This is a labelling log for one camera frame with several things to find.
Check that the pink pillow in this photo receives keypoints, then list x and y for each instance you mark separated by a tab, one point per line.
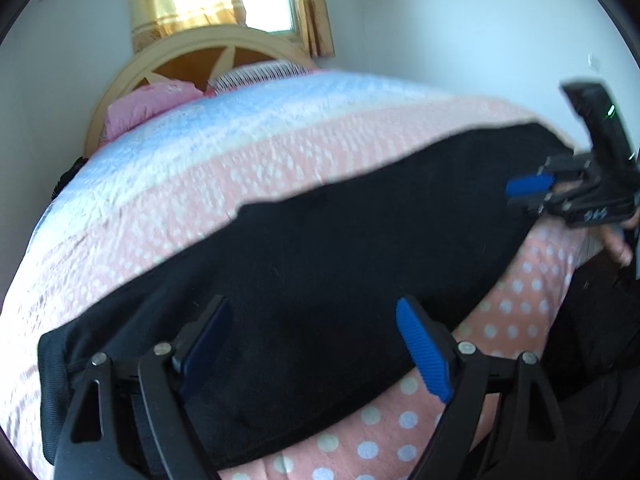
140	105

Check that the dark bag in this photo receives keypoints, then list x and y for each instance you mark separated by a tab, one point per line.
67	175

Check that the yellow patterned curtain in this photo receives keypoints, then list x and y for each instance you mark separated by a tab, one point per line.
185	0
312	10

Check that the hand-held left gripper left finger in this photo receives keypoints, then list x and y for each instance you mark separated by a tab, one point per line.
205	345

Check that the polka dot bedsheet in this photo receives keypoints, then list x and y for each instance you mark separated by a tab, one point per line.
200	160

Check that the black pants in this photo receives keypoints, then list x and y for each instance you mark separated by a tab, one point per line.
310	260

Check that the person's right hand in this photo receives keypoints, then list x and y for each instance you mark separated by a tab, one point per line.
617	247

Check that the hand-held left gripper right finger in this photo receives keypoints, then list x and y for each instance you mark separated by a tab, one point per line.
422	350

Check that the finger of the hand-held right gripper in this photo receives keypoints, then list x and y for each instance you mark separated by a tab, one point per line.
527	184
531	205

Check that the striped pillow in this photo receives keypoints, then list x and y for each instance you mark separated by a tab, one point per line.
260	72

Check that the person's dark clothing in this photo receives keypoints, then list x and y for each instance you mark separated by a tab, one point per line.
600	335

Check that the cream wooden headboard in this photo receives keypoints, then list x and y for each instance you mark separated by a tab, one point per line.
190	40

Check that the white wall outlet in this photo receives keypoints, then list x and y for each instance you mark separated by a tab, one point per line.
595	61

